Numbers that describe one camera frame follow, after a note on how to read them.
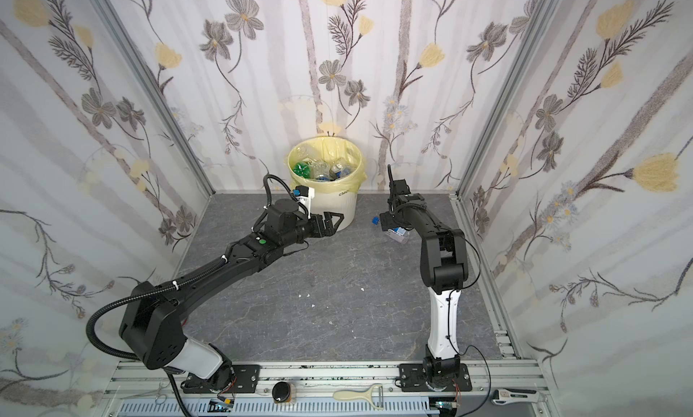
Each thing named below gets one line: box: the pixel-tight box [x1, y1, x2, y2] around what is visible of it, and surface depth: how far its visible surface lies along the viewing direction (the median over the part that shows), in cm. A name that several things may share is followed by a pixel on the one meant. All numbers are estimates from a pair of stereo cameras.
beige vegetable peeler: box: [332, 383, 386, 410], surface depth 73 cm
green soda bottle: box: [292, 161, 312, 179], surface depth 90 cm
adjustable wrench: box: [490, 388, 539, 406], surface depth 72 cm
